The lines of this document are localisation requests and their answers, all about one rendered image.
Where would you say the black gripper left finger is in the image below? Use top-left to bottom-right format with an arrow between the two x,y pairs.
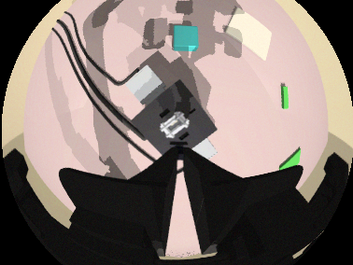
59,147 -> 177,257

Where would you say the teal cube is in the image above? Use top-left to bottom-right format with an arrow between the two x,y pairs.
174,26 -> 199,51

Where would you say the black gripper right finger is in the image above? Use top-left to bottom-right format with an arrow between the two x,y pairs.
183,147 -> 304,256

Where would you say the green flat rectangular block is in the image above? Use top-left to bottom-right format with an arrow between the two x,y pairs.
278,147 -> 301,171

